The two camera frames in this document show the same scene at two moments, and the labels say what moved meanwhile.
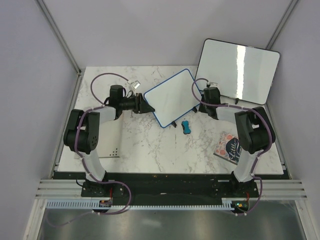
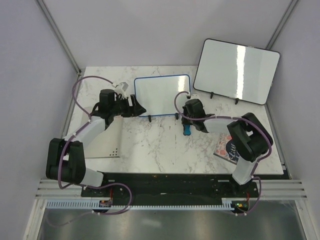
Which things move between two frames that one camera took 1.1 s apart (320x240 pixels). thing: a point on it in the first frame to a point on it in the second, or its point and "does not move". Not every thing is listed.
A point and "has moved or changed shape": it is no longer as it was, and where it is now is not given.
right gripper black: [201, 109] to [185, 121]
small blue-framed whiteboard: [173, 98] has moved or changed shape
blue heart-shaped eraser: [185, 127] does not move
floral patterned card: [228, 147] does not move
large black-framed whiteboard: [241, 72] does not move
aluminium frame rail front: [271, 189] does not move
